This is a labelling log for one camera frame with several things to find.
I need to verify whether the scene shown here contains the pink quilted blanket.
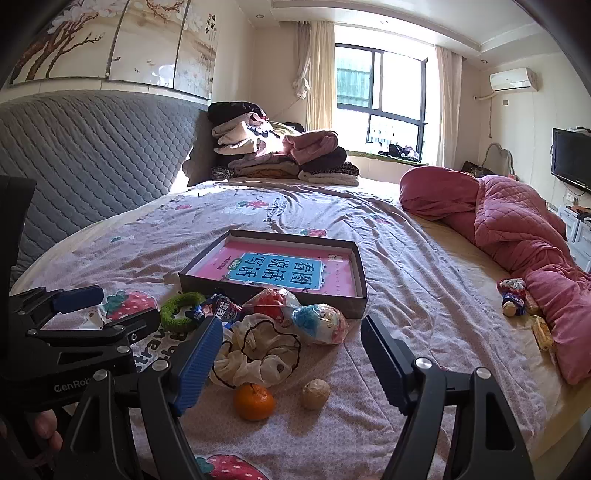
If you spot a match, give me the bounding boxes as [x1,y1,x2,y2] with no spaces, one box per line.
[399,166,591,386]

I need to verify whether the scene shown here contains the cream scrunchie with black trim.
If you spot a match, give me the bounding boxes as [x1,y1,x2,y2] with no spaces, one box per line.
[210,314,303,387]

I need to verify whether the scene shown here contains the blue cookie packet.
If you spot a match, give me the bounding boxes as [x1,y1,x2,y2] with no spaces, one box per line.
[193,295,245,324]

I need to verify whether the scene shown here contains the orange tangerine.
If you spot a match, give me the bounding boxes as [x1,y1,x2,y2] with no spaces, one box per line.
[234,383,275,422]

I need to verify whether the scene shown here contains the cream curtain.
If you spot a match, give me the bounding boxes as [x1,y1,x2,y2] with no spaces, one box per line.
[295,21,335,134]
[434,45,462,167]

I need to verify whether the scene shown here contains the dark framed window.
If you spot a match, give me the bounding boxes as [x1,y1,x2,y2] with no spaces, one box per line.
[335,43,429,162]

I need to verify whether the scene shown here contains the pile of folded clothes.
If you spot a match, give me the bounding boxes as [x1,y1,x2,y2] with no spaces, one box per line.
[209,100,361,188]

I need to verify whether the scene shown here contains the white storage drawers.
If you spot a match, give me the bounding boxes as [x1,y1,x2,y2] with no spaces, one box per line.
[556,203,591,273]

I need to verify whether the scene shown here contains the white heart-shaped frame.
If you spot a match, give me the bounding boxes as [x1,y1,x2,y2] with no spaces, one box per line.
[482,142,513,176]

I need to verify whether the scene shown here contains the pink cardboard tray box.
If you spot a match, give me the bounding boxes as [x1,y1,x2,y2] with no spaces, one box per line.
[178,229,369,320]

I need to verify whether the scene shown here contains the blue white toy egg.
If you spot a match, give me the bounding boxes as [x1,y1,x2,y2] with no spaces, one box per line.
[291,303,349,346]

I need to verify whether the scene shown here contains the green fuzzy scrunchie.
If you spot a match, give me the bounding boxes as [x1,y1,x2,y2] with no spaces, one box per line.
[160,292,206,332]

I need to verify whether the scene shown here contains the beige walnut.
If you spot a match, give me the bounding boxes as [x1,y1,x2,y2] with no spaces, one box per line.
[301,379,331,411]

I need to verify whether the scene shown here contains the green windowsill mat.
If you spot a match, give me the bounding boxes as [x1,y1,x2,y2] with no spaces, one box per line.
[346,150,430,167]

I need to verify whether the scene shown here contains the pink book with blue label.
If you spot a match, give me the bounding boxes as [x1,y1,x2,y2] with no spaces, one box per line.
[189,237,361,296]

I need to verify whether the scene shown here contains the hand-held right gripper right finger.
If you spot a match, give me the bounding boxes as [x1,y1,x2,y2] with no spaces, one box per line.
[360,315,536,480]

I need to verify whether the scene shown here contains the red white toy egg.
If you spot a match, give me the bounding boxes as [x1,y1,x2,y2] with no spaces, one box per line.
[242,287,301,326]

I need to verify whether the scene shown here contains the yellow snack packet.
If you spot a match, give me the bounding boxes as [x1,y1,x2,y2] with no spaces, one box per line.
[531,316,555,354]

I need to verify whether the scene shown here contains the black flat television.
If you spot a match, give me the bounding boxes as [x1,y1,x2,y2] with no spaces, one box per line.
[551,128,591,193]

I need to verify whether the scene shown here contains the white air conditioner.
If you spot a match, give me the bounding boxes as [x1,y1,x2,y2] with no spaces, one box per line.
[489,67,539,92]

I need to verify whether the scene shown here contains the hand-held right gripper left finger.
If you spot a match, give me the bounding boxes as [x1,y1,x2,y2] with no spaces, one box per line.
[58,315,225,480]

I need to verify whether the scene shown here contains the grey quilted headboard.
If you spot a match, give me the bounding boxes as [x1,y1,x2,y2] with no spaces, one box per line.
[0,89,218,278]

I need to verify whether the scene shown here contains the air conditioner hose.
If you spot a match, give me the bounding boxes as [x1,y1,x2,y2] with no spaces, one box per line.
[475,92,497,139]

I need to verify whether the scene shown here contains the red white wrapped small toy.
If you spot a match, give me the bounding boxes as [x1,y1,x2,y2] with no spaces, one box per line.
[498,278,528,317]

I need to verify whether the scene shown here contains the person's left hand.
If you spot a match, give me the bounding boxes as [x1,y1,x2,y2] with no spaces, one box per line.
[0,408,64,467]

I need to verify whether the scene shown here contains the dark clothes on windowsill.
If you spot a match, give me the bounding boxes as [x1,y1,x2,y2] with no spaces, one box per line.
[379,144,421,162]

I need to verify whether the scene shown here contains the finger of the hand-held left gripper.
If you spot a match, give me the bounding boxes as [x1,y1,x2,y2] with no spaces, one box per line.
[9,285,105,331]
[28,308,161,355]

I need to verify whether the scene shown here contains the floral wall art panels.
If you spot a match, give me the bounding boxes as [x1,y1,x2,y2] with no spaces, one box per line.
[9,0,218,100]

